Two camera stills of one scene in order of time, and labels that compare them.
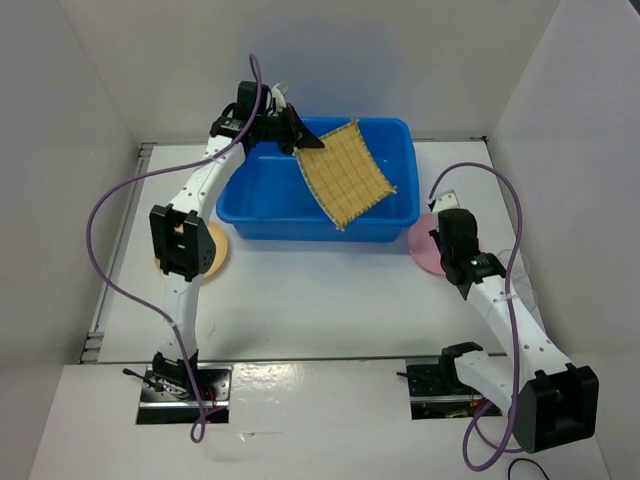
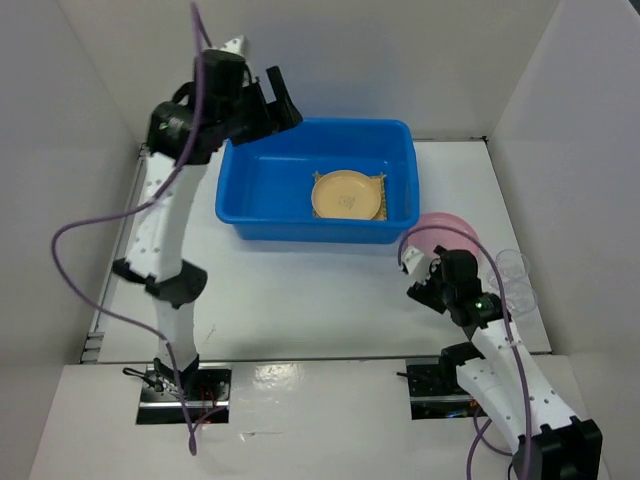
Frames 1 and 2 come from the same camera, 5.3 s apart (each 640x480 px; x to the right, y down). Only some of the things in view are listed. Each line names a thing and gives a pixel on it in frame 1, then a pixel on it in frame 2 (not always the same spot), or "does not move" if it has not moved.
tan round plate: x=220 y=253 -> x=346 y=195
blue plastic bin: x=260 y=192 does not move
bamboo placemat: x=344 y=175 -> x=382 y=184
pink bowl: x=422 y=244 does not move
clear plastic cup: x=526 y=293 does not move
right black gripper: x=436 y=234 -> x=427 y=296
